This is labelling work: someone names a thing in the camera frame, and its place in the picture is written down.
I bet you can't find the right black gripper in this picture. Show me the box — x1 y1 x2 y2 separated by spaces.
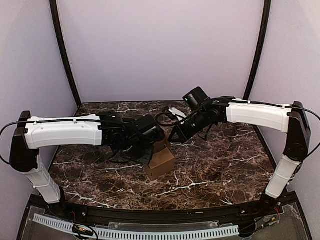
167 110 209 144

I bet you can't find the brown cardboard box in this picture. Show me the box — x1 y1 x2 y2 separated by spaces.
144 137 176 181

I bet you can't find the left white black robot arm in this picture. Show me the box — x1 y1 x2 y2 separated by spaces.
1 111 165 218

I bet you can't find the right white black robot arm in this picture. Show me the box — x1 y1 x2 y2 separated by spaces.
168 87 311 199

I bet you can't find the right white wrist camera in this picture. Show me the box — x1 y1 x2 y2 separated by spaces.
168 107 187 121

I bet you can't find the right black camera cable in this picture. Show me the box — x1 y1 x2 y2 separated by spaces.
155 107 191 127

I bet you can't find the black camera cable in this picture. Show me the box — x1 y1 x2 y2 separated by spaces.
107 129 165 165
155 107 191 127

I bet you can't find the left black camera cable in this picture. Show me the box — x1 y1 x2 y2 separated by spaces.
107 129 165 165

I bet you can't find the black front rail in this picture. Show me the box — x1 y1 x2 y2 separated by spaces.
29 194 296 227

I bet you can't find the white slotted cable duct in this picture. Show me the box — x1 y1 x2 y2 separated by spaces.
32 213 240 240

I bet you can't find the right black frame post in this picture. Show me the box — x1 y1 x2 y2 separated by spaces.
243 0 272 100

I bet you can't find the black frame post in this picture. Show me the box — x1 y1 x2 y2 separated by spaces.
49 0 82 108
243 0 272 100

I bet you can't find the left black frame post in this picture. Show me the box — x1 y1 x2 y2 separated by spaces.
49 0 82 108

